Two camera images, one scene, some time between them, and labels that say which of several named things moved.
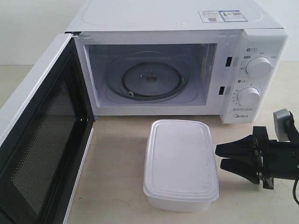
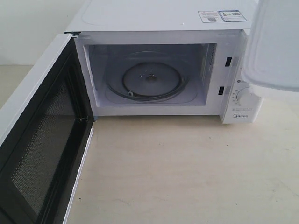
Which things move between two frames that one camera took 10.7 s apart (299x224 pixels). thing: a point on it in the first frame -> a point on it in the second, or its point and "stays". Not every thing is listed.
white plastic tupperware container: (181, 174) -> (272, 65)
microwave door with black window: (43, 153) stays
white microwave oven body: (182, 58) stays
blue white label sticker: (218, 16) stays
